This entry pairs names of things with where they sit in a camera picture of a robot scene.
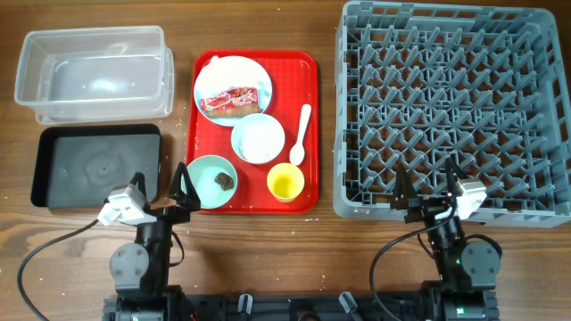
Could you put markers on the yellow plastic cup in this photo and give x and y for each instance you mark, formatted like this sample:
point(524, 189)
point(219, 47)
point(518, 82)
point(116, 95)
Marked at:
point(285, 181)

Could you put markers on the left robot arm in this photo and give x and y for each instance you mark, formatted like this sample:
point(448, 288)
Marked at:
point(141, 268)

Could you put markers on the large light blue plate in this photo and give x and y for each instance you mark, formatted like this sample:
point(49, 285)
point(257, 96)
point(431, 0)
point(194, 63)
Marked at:
point(257, 77)

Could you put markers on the white rice pile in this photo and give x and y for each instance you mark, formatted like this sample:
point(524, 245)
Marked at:
point(260, 145)

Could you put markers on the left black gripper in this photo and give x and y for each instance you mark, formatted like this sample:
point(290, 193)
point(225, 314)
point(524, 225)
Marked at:
point(185, 202)

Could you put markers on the grey dishwasher rack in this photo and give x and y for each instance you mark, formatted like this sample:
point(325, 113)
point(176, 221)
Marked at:
point(417, 84)

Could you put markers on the white napkin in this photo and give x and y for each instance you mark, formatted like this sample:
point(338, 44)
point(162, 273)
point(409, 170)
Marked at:
point(227, 70)

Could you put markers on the light blue rice bowl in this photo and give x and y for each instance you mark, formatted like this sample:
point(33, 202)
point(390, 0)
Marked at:
point(257, 120)

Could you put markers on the red snack wrapper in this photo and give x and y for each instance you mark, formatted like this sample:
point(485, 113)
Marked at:
point(241, 98)

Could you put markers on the white plastic spoon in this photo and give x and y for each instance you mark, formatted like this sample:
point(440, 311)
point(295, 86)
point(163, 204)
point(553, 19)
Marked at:
point(297, 152)

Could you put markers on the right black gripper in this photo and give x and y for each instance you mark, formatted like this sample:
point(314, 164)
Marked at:
point(424, 209)

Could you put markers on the dark brown food scrap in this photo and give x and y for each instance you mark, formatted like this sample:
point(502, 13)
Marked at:
point(225, 181)

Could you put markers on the black waste tray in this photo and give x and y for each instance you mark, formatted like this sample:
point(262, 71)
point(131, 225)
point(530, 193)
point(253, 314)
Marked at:
point(80, 166)

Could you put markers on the mint green bowl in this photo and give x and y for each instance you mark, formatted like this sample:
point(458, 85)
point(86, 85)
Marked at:
point(202, 172)

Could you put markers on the red serving tray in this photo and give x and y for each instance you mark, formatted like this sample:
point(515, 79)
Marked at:
point(294, 77)

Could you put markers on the clear plastic bin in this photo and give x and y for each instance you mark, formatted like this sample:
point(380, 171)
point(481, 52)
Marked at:
point(99, 74)

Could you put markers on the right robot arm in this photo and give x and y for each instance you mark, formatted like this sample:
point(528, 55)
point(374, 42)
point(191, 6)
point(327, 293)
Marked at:
point(468, 265)

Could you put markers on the brown bread stick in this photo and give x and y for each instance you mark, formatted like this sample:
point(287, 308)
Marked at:
point(235, 112)

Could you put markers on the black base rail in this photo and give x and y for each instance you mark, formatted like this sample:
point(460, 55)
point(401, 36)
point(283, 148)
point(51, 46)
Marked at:
point(345, 306)

